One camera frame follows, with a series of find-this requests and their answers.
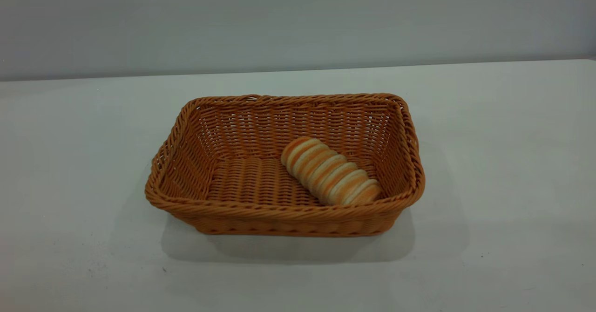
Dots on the ridged striped bread loaf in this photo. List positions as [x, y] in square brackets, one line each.
[328, 171]

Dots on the orange woven wicker basket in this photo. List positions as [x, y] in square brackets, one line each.
[242, 181]

